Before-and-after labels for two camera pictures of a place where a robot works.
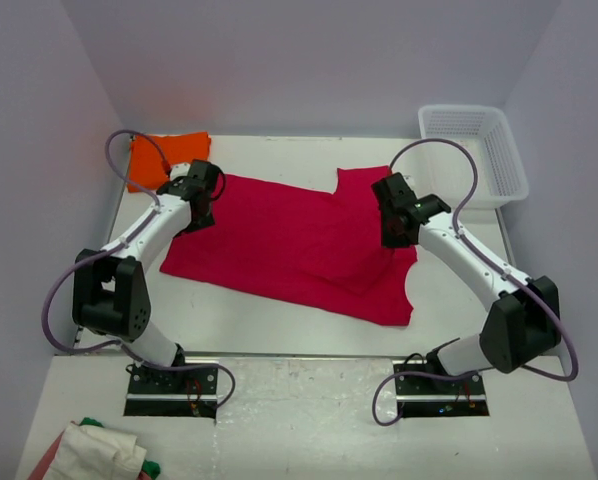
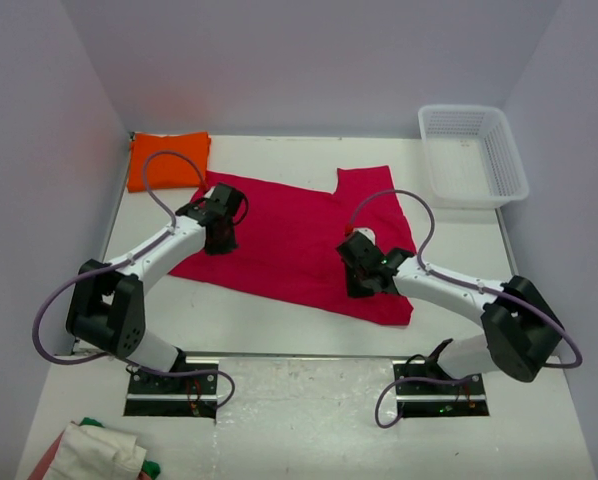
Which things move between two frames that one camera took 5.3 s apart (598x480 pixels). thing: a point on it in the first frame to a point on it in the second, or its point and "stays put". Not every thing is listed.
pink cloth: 45,463 stays put
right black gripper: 387,240 to 353,290
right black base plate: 425,396 stays put
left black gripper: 197,225 to 227,246
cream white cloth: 96,452 stays put
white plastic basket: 500,177 stays put
